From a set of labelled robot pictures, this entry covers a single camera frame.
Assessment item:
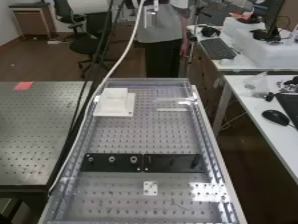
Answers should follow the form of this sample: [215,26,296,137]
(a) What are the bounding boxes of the clear plastic bag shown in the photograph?
[242,71,272,99]

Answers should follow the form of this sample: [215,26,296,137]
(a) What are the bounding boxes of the wooden cabinet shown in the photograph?
[8,2,58,41]

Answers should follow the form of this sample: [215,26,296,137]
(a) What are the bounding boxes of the white cable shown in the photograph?
[47,0,148,197]

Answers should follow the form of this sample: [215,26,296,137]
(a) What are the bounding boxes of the dark grey keyboard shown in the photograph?
[199,37,240,61]

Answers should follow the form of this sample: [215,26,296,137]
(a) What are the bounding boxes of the red tape patch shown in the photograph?
[12,81,36,92]

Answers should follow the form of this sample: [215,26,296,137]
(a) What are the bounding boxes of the person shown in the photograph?
[133,0,193,80]

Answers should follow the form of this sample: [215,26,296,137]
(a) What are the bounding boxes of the black headphones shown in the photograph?
[200,25,223,38]

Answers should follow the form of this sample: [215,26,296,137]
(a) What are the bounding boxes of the black monitor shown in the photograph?
[249,0,286,43]

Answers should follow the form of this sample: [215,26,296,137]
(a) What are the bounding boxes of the black cable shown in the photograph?
[46,0,117,188]

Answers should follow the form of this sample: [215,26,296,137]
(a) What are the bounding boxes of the small white square plate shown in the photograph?
[141,180,160,197]

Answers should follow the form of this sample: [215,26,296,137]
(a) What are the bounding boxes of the black office chair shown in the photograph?
[54,0,113,72]

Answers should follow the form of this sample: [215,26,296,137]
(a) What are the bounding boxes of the black computer mouse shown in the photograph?
[261,108,292,127]

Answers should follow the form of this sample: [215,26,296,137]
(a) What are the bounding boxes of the black plate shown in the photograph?
[79,152,208,174]

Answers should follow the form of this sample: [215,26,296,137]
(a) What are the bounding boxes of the clear box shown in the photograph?
[152,87,200,113]
[39,77,249,224]

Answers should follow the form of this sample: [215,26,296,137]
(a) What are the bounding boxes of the small white box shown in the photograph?
[92,87,137,118]

